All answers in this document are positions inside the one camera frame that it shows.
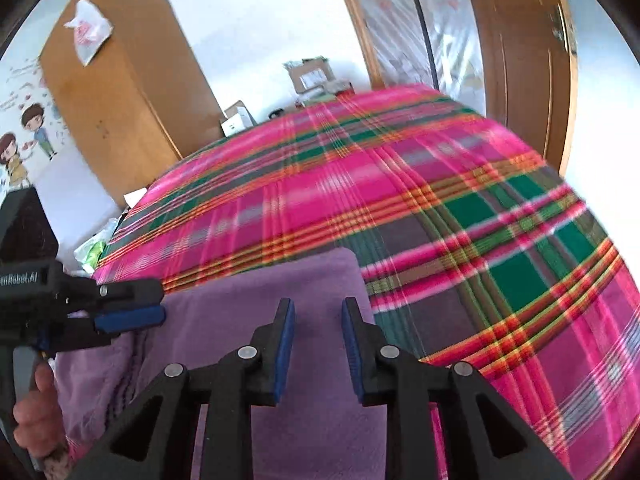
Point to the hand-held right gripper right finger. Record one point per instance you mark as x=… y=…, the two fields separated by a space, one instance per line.
x=350 y=350

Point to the printed translucent door curtain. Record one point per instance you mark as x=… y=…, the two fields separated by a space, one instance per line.
x=390 y=25

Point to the wooden wardrobe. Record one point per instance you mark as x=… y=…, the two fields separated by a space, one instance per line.
x=130 y=100

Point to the white plastic bag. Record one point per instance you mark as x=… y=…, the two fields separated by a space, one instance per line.
x=87 y=32

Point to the cardboard box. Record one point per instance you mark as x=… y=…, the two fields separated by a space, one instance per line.
x=310 y=76

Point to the purple fleece garment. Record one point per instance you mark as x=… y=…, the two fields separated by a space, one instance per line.
x=300 y=280

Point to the white carton box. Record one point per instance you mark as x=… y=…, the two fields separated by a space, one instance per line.
x=239 y=121

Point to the pink plaid blanket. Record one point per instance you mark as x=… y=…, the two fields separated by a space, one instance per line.
x=450 y=210

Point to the cartoon wall sticker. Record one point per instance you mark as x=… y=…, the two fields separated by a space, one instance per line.
x=25 y=145

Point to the green tissue pack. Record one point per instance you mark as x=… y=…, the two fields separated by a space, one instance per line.
x=92 y=255

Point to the wooden door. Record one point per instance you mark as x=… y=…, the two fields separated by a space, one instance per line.
x=520 y=60

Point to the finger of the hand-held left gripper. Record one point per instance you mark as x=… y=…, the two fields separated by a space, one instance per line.
x=132 y=292
x=132 y=319

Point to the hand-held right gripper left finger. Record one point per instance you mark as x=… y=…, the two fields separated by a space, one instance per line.
x=285 y=350

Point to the person's left hand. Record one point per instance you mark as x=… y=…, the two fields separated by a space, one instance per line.
x=42 y=420

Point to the black curtain strip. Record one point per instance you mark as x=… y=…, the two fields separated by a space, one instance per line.
x=423 y=15

